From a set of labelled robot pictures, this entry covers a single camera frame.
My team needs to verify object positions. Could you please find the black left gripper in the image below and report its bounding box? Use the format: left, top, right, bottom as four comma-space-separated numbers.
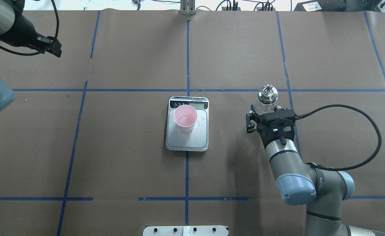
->
32, 33, 62, 58

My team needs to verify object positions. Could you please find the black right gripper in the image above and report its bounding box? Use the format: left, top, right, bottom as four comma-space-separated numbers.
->
246, 105, 297, 146

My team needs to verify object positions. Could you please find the clear glass sauce bottle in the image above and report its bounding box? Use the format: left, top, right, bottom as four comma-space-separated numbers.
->
254, 84, 278, 115

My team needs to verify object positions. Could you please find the black box with label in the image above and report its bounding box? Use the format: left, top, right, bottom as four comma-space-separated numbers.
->
293, 0, 347, 12

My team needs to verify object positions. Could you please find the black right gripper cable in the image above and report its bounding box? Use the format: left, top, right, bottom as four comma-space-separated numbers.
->
294, 104, 382, 171

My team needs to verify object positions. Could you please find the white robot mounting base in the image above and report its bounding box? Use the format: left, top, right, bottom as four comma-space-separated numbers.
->
143, 225, 229, 236

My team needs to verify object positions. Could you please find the pink plastic cup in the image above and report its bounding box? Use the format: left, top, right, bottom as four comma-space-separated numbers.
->
173, 105, 198, 132

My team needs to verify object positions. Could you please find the black power strip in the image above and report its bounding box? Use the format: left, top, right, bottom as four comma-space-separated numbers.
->
216, 0, 276, 11

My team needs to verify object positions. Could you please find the aluminium frame post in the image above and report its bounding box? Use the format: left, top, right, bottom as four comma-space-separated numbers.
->
179, 0, 196, 15

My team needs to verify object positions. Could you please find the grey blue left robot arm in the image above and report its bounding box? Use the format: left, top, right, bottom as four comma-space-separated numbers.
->
0, 0, 62, 112

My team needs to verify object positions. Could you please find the silver digital kitchen scale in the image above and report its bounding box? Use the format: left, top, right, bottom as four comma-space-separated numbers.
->
165, 96, 209, 151

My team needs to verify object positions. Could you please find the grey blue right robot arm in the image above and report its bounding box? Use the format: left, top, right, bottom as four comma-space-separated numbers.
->
246, 104, 385, 236

